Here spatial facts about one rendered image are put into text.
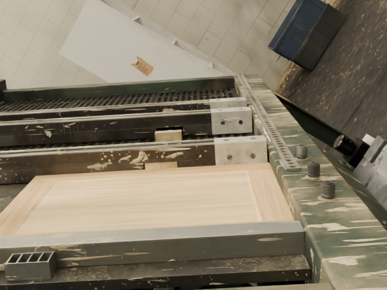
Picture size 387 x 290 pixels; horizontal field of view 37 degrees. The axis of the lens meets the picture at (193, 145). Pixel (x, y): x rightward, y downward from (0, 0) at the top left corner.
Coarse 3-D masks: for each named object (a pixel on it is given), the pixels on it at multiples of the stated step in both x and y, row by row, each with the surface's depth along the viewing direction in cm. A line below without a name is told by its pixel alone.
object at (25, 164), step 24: (120, 144) 145; (144, 144) 144; (168, 144) 142; (192, 144) 140; (216, 144) 139; (240, 144) 139; (264, 144) 139; (0, 168) 141; (24, 168) 141; (48, 168) 141; (72, 168) 141; (96, 168) 141; (120, 168) 141; (144, 168) 142
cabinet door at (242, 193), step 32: (32, 192) 128; (64, 192) 128; (96, 192) 127; (128, 192) 125; (160, 192) 124; (192, 192) 123; (224, 192) 121; (256, 192) 119; (0, 224) 110; (32, 224) 110; (64, 224) 109; (96, 224) 108; (128, 224) 107; (160, 224) 106; (192, 224) 105
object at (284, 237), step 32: (224, 224) 97; (256, 224) 96; (288, 224) 96; (0, 256) 94; (64, 256) 94; (96, 256) 94; (128, 256) 94; (160, 256) 94; (192, 256) 94; (224, 256) 94; (256, 256) 94
